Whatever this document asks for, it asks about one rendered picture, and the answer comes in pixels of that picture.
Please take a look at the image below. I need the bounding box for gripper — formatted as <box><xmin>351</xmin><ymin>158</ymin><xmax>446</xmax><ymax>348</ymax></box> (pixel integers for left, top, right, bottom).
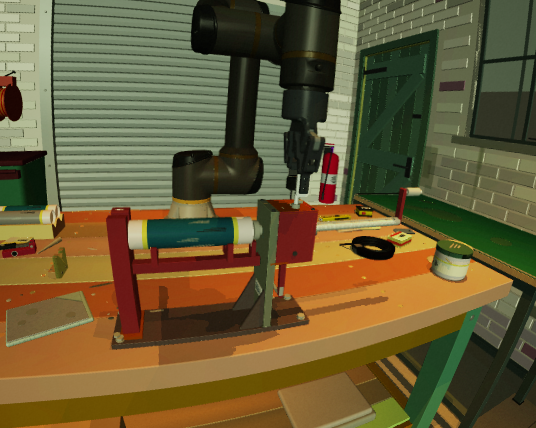
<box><xmin>279</xmin><ymin>57</ymin><xmax>337</xmax><ymax>196</ymax></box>

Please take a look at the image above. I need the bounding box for grey plunger rod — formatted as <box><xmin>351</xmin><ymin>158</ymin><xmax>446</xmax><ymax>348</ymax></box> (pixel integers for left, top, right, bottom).
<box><xmin>315</xmin><ymin>216</ymin><xmax>402</xmax><ymax>234</ymax></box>

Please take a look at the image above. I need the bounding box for grey-green upright jig plate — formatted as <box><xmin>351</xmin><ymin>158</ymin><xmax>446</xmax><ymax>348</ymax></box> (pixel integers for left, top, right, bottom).
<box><xmin>232</xmin><ymin>199</ymin><xmax>280</xmax><ymax>330</ymax></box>

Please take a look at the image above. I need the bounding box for teal sealant cartridge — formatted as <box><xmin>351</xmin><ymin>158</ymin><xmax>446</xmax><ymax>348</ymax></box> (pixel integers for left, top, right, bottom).
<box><xmin>0</xmin><ymin>203</ymin><xmax>61</xmax><ymax>213</ymax></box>
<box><xmin>127</xmin><ymin>216</ymin><xmax>265</xmax><ymax>251</ymax></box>

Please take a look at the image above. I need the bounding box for grey sealant cartridge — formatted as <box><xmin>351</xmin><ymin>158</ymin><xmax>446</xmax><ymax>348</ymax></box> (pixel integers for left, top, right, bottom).
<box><xmin>0</xmin><ymin>208</ymin><xmax>57</xmax><ymax>226</ymax></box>

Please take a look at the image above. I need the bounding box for red fire extinguisher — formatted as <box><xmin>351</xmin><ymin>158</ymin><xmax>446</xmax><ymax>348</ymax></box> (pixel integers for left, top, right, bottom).
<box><xmin>318</xmin><ymin>142</ymin><xmax>341</xmax><ymax>206</ymax></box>

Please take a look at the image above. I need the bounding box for green wooden door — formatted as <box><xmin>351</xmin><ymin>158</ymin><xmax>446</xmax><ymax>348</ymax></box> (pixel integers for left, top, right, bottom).
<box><xmin>345</xmin><ymin>28</ymin><xmax>441</xmax><ymax>207</ymax></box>

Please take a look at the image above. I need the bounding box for black tape roll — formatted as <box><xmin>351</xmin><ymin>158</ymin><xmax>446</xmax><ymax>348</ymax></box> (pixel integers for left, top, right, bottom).
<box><xmin>339</xmin><ymin>235</ymin><xmax>397</xmax><ymax>261</ymax></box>

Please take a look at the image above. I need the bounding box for grey roller shutter door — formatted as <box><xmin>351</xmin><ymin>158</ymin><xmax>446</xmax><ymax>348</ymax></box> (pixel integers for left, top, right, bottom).
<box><xmin>51</xmin><ymin>0</ymin><xmax>361</xmax><ymax>213</ymax></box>

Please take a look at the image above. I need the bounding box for white tin green lid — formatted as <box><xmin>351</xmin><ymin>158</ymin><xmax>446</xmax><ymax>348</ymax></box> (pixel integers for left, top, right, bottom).
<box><xmin>430</xmin><ymin>239</ymin><xmax>475</xmax><ymax>282</ymax></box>

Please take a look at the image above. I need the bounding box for green topped table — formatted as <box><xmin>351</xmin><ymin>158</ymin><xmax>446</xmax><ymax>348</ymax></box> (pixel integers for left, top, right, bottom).
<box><xmin>352</xmin><ymin>191</ymin><xmax>536</xmax><ymax>428</ymax></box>

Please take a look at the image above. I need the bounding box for dark framed window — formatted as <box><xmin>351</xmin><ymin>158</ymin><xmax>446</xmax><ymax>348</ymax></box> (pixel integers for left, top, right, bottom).
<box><xmin>451</xmin><ymin>0</ymin><xmax>536</xmax><ymax>157</ymax></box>

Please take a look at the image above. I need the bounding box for orange wooden workbench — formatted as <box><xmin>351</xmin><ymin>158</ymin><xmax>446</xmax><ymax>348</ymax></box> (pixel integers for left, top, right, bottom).
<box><xmin>0</xmin><ymin>204</ymin><xmax>515</xmax><ymax>428</ymax></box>

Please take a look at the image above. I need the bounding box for tan flat slab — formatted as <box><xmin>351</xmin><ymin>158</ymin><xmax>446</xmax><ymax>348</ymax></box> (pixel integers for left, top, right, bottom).
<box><xmin>277</xmin><ymin>371</ymin><xmax>377</xmax><ymax>428</ymax></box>

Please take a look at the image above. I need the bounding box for tan pencil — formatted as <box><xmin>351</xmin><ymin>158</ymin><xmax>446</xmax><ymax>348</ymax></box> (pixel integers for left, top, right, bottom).
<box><xmin>37</xmin><ymin>236</ymin><xmax>64</xmax><ymax>255</ymax></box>

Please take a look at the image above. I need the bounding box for light green flat slab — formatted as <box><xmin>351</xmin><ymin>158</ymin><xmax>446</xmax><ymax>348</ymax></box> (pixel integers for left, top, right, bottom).
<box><xmin>353</xmin><ymin>396</ymin><xmax>412</xmax><ymax>428</ymax></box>

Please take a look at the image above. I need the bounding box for green cabinet red top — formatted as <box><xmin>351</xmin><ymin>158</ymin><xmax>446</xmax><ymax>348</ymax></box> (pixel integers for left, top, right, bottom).
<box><xmin>0</xmin><ymin>150</ymin><xmax>49</xmax><ymax>208</ymax></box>

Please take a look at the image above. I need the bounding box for red hand tool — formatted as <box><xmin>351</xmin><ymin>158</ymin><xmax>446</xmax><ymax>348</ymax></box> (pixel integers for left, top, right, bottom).
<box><xmin>0</xmin><ymin>235</ymin><xmax>38</xmax><ymax>259</ymax></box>

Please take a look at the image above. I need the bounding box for grey flat tile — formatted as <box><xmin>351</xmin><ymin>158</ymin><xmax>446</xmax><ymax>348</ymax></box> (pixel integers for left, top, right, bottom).
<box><xmin>4</xmin><ymin>290</ymin><xmax>95</xmax><ymax>348</ymax></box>

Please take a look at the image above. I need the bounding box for red caulking gun frame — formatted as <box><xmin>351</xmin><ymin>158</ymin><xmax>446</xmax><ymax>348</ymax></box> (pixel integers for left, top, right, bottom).
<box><xmin>105</xmin><ymin>199</ymin><xmax>320</xmax><ymax>341</ymax></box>

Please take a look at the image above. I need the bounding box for red crank handle white grip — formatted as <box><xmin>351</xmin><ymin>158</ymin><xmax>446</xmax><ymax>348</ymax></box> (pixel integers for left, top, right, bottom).
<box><xmin>394</xmin><ymin>186</ymin><xmax>424</xmax><ymax>222</ymax></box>

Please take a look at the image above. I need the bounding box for dark jig base plate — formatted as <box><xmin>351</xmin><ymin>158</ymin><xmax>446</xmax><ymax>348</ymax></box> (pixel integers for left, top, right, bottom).
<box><xmin>110</xmin><ymin>295</ymin><xmax>311</xmax><ymax>351</ymax></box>

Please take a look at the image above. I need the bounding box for green metal bracket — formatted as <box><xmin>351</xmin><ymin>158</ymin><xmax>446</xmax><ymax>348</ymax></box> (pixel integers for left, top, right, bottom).
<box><xmin>51</xmin><ymin>246</ymin><xmax>69</xmax><ymax>280</ymax></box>

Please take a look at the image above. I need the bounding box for red cable reel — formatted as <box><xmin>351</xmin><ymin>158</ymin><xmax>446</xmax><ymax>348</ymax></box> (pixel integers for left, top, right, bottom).
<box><xmin>0</xmin><ymin>70</ymin><xmax>25</xmax><ymax>123</ymax></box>

